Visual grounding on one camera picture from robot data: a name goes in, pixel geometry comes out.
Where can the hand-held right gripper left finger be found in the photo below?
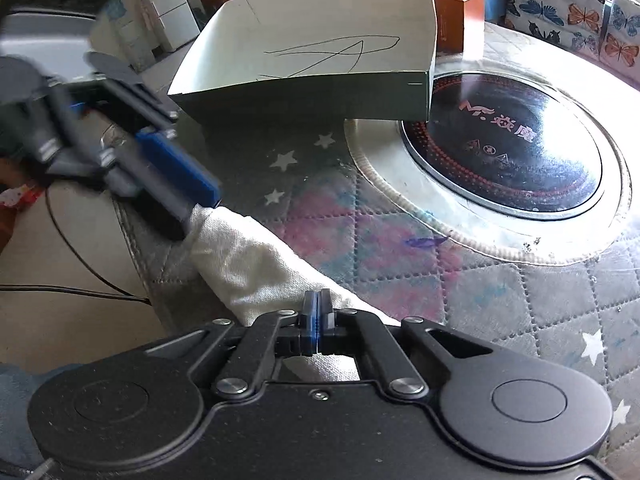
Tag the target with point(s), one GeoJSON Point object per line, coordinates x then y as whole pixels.
{"type": "Point", "coordinates": [310, 320]}

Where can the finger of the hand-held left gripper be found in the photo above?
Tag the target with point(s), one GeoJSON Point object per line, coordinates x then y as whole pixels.
{"type": "Point", "coordinates": [150, 195]}
{"type": "Point", "coordinates": [175, 165]}

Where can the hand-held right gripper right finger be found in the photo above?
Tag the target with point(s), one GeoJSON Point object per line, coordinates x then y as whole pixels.
{"type": "Point", "coordinates": [325, 320]}

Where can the white canvas shopping bag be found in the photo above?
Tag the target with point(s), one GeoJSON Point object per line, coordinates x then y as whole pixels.
{"type": "Point", "coordinates": [240, 265]}

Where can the white water dispenser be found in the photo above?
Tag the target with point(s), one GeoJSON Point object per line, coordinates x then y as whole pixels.
{"type": "Point", "coordinates": [130, 40]}

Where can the white refrigerator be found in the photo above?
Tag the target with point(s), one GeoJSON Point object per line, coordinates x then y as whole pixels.
{"type": "Point", "coordinates": [167, 5]}

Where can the white cardboard box tray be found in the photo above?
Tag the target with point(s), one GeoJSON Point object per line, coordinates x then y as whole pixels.
{"type": "Point", "coordinates": [300, 25]}

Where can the black round induction cooker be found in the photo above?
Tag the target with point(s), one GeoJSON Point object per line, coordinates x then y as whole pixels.
{"type": "Point", "coordinates": [500, 150]}

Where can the person's trouser leg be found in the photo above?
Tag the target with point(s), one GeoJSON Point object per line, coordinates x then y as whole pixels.
{"type": "Point", "coordinates": [20, 410]}

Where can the brown carton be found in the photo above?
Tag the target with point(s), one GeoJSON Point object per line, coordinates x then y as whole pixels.
{"type": "Point", "coordinates": [457, 20]}

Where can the blue cloth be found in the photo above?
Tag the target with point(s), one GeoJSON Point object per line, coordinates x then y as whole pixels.
{"type": "Point", "coordinates": [495, 2]}

